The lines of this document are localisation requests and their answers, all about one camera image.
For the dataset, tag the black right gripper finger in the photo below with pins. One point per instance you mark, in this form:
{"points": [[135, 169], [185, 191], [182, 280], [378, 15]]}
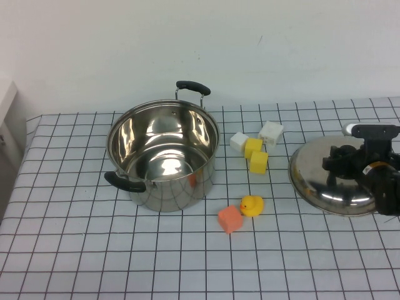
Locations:
{"points": [[342, 152], [339, 170]]}

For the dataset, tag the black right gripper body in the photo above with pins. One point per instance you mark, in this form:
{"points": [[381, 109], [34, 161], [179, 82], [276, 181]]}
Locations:
{"points": [[376, 150]]}

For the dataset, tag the stainless steel lid black knob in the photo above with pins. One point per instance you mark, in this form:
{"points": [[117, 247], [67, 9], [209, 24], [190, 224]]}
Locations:
{"points": [[312, 187]]}

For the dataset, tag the right robot arm dark grey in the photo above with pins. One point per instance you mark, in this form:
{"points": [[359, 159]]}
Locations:
{"points": [[387, 187]]}

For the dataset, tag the white power adapter block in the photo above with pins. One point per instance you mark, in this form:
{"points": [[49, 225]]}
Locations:
{"points": [[270, 132]]}

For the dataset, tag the yellow foam cube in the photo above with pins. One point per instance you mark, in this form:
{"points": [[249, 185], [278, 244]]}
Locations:
{"points": [[253, 146], [258, 162]]}

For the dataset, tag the yellow rubber duck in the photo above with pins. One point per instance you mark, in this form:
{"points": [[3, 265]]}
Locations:
{"points": [[253, 207]]}

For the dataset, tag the white foam cube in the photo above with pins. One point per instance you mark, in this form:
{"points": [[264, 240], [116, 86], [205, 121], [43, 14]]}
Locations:
{"points": [[238, 140]]}

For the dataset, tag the orange foam block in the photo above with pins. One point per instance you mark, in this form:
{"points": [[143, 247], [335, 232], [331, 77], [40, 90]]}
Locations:
{"points": [[231, 218]]}

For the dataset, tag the white black-grid tablecloth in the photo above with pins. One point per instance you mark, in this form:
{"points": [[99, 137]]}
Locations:
{"points": [[93, 250]]}

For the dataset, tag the white cabinet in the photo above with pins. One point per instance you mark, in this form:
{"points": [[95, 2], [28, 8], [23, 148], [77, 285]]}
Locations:
{"points": [[9, 150]]}

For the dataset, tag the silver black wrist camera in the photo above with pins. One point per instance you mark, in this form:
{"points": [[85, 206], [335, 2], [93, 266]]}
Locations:
{"points": [[372, 129]]}

